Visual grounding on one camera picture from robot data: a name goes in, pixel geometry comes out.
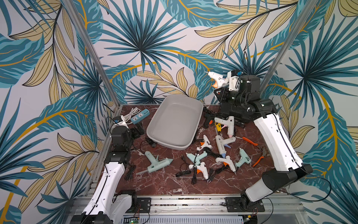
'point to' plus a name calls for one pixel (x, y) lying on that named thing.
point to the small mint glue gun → (196, 158)
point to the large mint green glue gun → (155, 164)
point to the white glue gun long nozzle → (227, 160)
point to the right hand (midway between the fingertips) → (217, 90)
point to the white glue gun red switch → (207, 143)
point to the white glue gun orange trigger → (201, 168)
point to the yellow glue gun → (219, 126)
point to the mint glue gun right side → (244, 159)
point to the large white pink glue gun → (229, 122)
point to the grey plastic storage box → (173, 120)
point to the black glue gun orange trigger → (209, 120)
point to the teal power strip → (145, 113)
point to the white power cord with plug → (127, 117)
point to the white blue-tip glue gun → (221, 143)
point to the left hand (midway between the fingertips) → (135, 126)
